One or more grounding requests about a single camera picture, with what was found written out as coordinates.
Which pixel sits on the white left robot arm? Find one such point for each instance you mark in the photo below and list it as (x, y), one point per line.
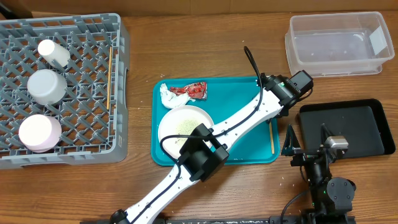
(206, 150)

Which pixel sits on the white round plate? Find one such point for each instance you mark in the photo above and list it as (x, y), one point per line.
(181, 121)

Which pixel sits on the black plastic tray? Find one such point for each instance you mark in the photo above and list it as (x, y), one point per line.
(363, 123)

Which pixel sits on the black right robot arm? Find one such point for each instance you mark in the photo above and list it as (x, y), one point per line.
(331, 196)

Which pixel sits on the white cup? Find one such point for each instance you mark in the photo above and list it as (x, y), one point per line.
(52, 51)

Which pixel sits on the wooden chopstick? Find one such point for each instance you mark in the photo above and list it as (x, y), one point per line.
(109, 77)
(271, 138)

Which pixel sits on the white bowl in rack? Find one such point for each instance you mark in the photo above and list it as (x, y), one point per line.
(46, 87)

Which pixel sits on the white tissue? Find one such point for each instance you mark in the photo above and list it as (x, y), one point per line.
(170, 100)

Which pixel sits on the red snack wrapper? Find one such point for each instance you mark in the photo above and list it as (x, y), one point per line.
(196, 90)

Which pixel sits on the clear plastic bin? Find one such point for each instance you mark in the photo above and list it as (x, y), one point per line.
(338, 44)

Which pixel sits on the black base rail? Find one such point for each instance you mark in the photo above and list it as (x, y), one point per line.
(270, 220)

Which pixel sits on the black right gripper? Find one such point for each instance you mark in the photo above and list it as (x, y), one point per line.
(310, 156)

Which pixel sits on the grey dishwasher rack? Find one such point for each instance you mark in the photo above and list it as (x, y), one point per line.
(91, 134)

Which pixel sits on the teal serving tray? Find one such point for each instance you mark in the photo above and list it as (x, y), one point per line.
(225, 97)

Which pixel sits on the pink white bowl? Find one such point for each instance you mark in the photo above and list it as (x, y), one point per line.
(40, 133)

